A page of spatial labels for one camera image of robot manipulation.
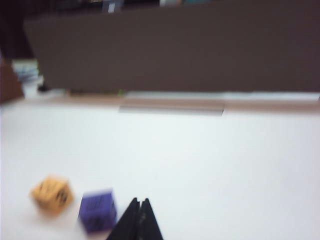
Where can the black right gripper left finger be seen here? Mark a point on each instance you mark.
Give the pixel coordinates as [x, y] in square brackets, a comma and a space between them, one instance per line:
[128, 225]

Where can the small black object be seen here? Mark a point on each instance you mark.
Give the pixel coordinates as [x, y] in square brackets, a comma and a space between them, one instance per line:
[43, 87]

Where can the purple letter block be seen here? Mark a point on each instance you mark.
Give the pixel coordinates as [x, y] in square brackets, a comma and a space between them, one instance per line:
[98, 211]

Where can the brown cardboard box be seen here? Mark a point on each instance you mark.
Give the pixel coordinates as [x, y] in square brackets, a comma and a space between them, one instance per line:
[9, 82]

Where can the yellow letter block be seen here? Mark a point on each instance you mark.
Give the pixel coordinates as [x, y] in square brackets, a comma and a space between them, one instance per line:
[52, 195]

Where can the white box with blue print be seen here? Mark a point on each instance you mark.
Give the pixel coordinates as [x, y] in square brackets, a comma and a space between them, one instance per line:
[27, 70]

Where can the grey blue box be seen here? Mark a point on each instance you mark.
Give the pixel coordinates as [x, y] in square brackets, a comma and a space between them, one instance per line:
[112, 6]

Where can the dark brown partition board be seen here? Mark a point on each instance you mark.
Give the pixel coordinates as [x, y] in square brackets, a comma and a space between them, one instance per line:
[175, 50]

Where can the small green object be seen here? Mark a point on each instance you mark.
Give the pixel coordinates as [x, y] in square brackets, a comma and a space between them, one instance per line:
[120, 92]

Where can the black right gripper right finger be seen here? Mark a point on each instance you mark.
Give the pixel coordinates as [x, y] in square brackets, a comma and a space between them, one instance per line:
[149, 222]

